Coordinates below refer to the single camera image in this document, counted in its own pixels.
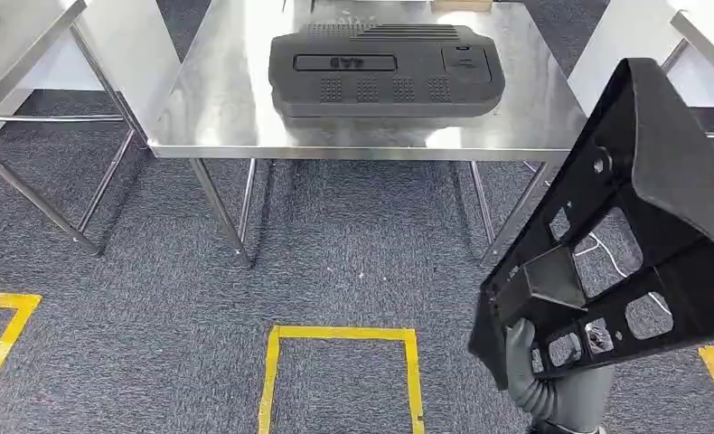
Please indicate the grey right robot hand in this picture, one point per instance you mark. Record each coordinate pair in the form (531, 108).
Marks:
(578, 398)

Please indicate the black plastic mounting plate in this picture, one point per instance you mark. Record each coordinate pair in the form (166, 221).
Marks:
(668, 150)

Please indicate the white partition panel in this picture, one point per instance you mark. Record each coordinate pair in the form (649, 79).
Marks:
(129, 54)
(620, 54)

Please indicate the black plastic engine cover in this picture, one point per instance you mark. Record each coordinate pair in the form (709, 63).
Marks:
(387, 78)

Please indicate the tan wooden block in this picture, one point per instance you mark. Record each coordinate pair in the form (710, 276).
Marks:
(462, 5)

